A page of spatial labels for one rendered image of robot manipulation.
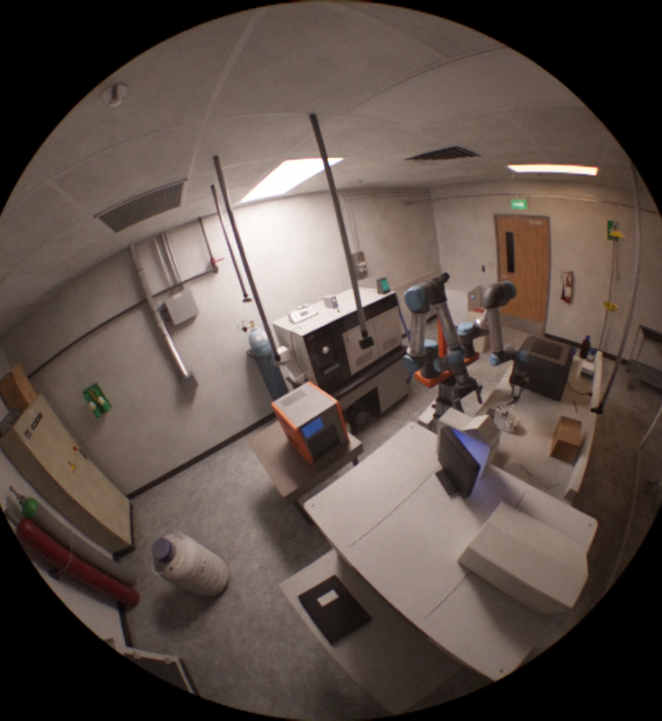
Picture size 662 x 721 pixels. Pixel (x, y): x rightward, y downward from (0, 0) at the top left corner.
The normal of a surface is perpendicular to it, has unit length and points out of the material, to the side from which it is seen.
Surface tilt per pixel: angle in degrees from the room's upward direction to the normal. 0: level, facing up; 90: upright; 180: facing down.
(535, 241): 90
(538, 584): 0
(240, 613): 0
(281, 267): 90
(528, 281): 90
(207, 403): 90
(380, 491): 0
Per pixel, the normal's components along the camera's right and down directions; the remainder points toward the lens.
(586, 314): -0.79, 0.44
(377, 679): -0.22, -0.85
